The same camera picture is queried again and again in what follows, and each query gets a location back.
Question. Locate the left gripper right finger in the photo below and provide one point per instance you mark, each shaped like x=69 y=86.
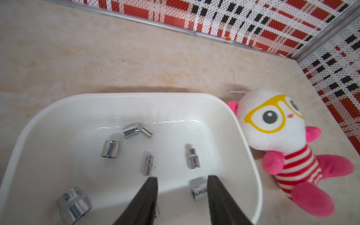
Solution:
x=223 y=208

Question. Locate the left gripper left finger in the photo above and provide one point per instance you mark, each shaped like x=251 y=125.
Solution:
x=142 y=208

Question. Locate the slim chrome socket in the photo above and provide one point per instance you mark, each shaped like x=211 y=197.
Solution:
x=148 y=165

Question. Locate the large chrome socket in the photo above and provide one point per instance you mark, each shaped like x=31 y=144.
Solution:
x=73 y=205

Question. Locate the short wide chrome socket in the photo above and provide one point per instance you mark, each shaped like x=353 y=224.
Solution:
x=110 y=149

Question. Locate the small chrome socket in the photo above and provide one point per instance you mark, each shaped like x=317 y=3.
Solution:
x=147 y=131

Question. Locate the white plastic storage box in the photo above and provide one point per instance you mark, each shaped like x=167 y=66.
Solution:
x=60 y=148

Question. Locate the pink white plush doll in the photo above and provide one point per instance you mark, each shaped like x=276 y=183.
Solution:
x=271 y=122

